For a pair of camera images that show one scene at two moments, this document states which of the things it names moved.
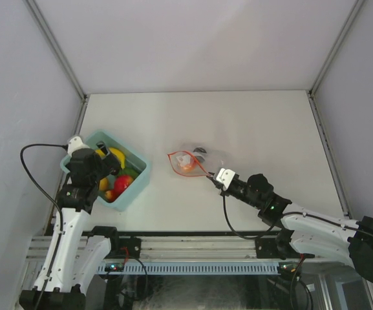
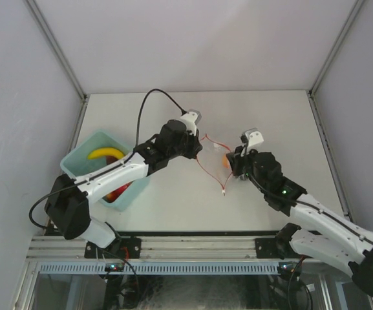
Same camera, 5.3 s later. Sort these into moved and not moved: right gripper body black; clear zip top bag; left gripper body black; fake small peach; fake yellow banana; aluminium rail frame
Moved: fake small peach; left gripper body black; right gripper body black; clear zip top bag
Not moved: aluminium rail frame; fake yellow banana
